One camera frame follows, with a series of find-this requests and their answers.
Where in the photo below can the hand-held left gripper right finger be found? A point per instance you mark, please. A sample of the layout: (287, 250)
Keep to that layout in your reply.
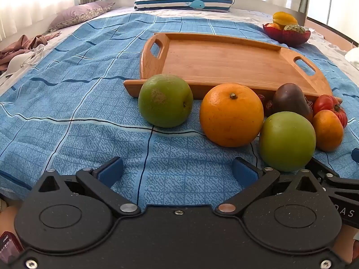
(244, 171)

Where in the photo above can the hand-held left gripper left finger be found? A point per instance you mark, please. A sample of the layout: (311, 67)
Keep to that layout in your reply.
(110, 171)

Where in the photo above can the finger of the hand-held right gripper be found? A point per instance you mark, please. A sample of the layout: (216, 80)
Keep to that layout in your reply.
(336, 182)
(356, 156)

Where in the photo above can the small orange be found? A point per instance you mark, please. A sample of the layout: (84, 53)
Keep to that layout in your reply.
(328, 131)

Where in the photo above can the smooth green apple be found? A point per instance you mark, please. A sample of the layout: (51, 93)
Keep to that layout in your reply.
(286, 143)

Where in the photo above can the large orange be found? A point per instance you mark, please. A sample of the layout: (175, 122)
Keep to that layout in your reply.
(231, 117)

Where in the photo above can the ribbed red tomato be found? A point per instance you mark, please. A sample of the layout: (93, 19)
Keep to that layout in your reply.
(326, 103)

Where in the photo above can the dark purple fruit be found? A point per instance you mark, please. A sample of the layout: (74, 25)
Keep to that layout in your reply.
(290, 99)

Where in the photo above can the green apple with brown patch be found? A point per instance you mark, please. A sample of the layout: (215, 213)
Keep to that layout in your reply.
(165, 101)

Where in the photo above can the person's right hand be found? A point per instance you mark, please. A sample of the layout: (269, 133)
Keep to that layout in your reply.
(347, 241)

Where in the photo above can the blue checked blanket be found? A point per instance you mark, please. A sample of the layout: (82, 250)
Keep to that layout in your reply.
(84, 103)

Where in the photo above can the white plastic bag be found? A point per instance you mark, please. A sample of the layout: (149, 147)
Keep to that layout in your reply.
(353, 57)

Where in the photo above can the red printed packet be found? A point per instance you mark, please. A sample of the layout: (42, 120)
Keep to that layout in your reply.
(8, 246)

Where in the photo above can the red fruit bowl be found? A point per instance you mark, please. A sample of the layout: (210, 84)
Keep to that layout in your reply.
(291, 37)

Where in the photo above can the green custard apple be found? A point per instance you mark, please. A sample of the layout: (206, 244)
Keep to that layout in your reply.
(294, 29)

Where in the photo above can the white bra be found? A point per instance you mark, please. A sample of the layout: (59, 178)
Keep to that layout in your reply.
(22, 60)

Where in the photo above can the orange red peach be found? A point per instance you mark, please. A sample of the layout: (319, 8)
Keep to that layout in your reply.
(272, 26)

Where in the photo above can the pink crumpled clothes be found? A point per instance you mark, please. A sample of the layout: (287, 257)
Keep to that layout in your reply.
(19, 46)

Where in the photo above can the yellow starfruit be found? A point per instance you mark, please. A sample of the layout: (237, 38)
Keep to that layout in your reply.
(284, 18)

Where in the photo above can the white bed sheet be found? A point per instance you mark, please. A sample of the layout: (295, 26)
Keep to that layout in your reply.
(252, 14)

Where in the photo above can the white wardrobe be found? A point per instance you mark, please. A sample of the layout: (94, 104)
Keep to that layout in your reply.
(336, 0)

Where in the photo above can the purple floral pillow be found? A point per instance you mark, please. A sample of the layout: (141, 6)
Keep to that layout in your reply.
(78, 14)

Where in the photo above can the blue striped whale pillow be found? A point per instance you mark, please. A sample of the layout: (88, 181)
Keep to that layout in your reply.
(182, 0)

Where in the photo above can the wooden bed frame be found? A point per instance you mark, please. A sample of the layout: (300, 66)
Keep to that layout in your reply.
(333, 35)

